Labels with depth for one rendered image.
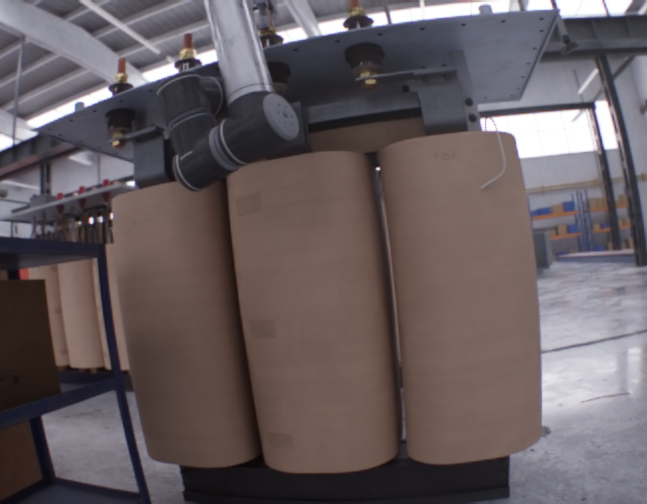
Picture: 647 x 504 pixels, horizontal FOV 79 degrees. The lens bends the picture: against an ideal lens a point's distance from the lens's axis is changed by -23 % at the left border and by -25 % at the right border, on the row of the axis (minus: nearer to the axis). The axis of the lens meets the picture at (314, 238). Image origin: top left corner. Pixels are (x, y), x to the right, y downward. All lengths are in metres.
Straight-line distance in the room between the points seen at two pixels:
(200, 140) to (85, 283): 2.99
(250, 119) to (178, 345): 0.74
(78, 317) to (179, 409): 2.53
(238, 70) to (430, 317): 0.74
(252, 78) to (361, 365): 0.75
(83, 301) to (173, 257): 2.55
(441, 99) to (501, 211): 0.34
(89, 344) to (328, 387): 2.86
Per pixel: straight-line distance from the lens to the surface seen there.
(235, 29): 1.06
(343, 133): 1.42
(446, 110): 1.32
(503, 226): 1.24
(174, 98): 1.07
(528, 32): 1.42
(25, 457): 2.01
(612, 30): 11.18
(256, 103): 0.95
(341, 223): 1.27
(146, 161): 1.55
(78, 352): 3.97
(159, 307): 1.45
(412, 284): 1.25
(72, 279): 3.93
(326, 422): 1.32
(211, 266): 1.43
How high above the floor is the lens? 0.76
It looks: 4 degrees up
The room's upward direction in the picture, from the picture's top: 7 degrees counter-clockwise
